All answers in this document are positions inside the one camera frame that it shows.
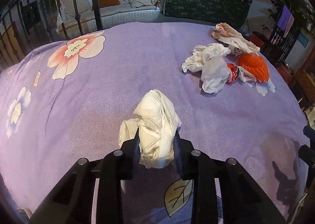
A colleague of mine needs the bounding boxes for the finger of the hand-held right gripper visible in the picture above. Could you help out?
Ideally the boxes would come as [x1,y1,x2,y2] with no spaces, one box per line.
[303,126,315,141]
[298,145,315,167]

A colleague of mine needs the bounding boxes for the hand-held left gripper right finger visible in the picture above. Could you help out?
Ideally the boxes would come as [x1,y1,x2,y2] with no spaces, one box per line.
[173,131,287,224]

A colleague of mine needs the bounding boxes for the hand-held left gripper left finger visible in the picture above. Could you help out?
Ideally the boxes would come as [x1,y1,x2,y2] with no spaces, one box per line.
[29,129,141,224]

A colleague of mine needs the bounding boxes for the purple floral bedsheet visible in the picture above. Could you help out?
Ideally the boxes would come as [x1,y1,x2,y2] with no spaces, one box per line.
[0,22,311,224]

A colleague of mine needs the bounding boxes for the orange foam fruit net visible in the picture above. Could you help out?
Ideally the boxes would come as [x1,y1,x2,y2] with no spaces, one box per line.
[236,53,269,83]

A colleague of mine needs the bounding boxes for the black metal rack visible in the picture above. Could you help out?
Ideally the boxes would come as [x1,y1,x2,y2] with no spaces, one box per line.
[261,23,299,63]

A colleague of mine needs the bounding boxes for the red and white wrapper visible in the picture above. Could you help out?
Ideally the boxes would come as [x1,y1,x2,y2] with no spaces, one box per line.
[226,64,256,84]

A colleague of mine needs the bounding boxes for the wrinkled white tissue wad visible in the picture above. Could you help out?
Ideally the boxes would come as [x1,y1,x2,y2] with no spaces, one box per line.
[182,43,231,73]

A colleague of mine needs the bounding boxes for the purple towel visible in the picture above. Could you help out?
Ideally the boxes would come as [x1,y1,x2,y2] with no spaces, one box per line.
[278,5,295,37]

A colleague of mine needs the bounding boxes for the green potted plant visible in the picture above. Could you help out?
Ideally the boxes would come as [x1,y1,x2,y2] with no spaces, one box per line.
[267,0,312,32]

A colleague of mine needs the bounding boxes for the white wicker swing sofa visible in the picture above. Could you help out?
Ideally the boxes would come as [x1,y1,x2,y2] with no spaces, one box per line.
[57,0,161,33]

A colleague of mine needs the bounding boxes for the green floral cabinet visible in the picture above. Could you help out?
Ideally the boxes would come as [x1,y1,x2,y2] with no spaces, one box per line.
[161,0,251,28]

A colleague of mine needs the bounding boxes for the white cushion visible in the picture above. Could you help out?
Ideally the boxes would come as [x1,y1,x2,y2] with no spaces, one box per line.
[60,0,92,16]

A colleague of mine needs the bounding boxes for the blue wall sign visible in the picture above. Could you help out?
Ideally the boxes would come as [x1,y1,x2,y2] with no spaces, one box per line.
[299,34,310,47]

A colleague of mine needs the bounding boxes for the black metal bed frame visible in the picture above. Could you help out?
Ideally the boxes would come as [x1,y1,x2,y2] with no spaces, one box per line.
[0,0,104,74]

